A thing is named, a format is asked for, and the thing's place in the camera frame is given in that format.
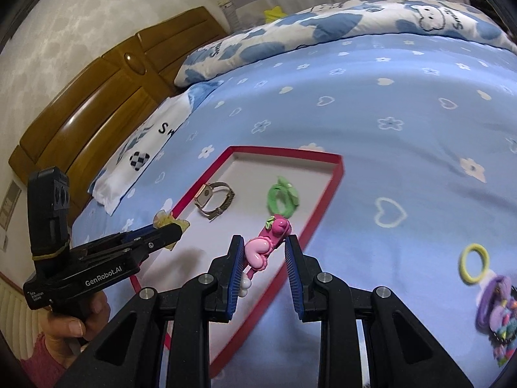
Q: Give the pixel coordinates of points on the gold wristwatch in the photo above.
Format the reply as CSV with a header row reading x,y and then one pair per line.
x,y
204,196

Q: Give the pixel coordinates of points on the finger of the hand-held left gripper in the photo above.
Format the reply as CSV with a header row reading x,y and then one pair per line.
x,y
165,236
141,232

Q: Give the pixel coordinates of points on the wooden headboard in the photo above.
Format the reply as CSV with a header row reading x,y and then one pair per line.
x,y
101,101

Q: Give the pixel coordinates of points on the red shallow tray box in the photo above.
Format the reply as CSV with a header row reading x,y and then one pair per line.
x,y
258,173

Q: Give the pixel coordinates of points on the blue flower print bed sheet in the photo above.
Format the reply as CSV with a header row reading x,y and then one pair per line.
x,y
383,137

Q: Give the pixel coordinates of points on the yellow bow hair clip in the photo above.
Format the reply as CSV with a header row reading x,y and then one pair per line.
x,y
163,219

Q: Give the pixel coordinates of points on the yellow star toy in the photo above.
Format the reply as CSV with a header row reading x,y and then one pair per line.
x,y
274,14

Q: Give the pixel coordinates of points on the blue and white printed quilt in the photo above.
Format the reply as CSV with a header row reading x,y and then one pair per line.
x,y
323,28

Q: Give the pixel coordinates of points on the person's left hand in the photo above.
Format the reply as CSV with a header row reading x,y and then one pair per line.
x,y
64,327

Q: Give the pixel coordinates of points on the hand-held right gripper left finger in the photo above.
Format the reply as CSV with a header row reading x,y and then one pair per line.
x,y
236,277

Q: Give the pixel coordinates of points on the wall switch panel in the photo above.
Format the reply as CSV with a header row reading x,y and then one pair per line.
x,y
10,206

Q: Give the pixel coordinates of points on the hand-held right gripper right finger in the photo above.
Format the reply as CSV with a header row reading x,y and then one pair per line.
x,y
293,281

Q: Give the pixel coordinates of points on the white printed pillow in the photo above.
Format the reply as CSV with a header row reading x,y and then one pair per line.
x,y
161,129

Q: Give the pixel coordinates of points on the pink heart hair clip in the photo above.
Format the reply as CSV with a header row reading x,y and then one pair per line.
x,y
258,250

